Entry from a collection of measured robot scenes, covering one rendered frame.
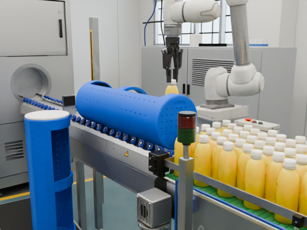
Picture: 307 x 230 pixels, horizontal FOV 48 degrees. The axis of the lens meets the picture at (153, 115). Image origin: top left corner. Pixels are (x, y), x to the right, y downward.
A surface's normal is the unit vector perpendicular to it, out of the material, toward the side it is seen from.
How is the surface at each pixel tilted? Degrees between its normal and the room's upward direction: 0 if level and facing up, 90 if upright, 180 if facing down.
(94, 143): 70
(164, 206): 90
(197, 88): 90
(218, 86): 88
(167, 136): 90
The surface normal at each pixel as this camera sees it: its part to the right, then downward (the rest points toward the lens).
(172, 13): -0.41, 0.22
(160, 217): 0.62, 0.16
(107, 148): -0.74, -0.21
